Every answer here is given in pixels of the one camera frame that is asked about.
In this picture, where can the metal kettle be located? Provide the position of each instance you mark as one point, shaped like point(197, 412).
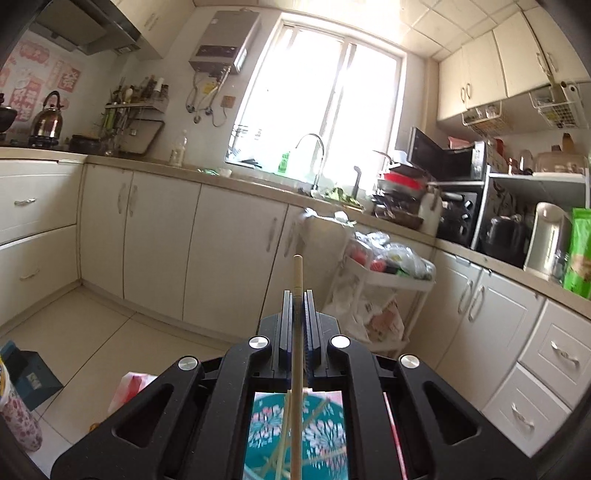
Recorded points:
point(47, 124)

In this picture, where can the range hood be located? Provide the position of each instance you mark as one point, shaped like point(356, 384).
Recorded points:
point(87, 26)

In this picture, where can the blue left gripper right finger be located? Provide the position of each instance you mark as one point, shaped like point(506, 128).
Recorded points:
point(312, 341)

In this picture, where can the white electric kettle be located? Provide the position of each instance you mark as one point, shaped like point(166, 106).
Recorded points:
point(550, 242)

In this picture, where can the chrome sink faucet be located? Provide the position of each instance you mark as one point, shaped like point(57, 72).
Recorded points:
point(317, 159)

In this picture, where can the green snack bag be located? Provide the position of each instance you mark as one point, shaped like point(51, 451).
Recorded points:
point(577, 278)

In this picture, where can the black wok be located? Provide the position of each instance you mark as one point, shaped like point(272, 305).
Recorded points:
point(7, 116)

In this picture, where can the single wooden chopstick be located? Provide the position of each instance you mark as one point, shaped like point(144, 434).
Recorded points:
point(297, 370)

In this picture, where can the blue dustpan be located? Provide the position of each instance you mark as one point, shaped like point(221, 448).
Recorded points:
point(34, 381)

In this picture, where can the green detergent bottle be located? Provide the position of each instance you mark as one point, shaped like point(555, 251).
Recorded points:
point(282, 168)

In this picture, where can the wall utensil rack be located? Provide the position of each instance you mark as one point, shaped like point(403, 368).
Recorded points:
point(133, 117)

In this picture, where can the white rolling cart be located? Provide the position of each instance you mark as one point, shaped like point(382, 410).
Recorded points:
point(379, 289)

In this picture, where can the red white checkered tablecloth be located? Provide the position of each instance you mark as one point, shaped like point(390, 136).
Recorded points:
point(132, 383)

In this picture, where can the plastic oil bottle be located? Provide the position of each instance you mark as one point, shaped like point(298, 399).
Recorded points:
point(178, 150)

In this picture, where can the gas water heater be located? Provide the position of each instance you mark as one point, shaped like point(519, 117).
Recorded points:
point(226, 41)

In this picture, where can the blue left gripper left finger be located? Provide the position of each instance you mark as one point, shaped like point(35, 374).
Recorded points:
point(286, 330)

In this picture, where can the black microwave oven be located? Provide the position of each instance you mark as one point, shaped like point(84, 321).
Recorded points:
point(460, 174)

